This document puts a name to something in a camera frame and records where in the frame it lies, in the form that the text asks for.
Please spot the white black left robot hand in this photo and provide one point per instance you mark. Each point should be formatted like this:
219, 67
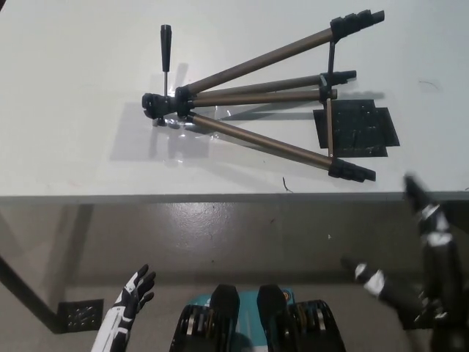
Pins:
136, 291

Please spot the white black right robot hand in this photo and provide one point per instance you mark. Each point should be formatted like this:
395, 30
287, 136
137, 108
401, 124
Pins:
438, 249

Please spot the bronze and black camera tripod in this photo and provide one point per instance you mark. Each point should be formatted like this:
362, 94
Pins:
256, 133

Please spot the black metal table leg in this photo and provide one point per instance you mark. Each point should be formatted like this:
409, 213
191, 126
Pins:
29, 293

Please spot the black tape patch on floor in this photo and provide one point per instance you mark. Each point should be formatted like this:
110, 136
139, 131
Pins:
80, 314

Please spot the black tape patch on table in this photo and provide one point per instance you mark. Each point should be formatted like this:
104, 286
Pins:
361, 128

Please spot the clear tape patch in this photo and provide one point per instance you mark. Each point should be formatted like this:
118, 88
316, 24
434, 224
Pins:
161, 135

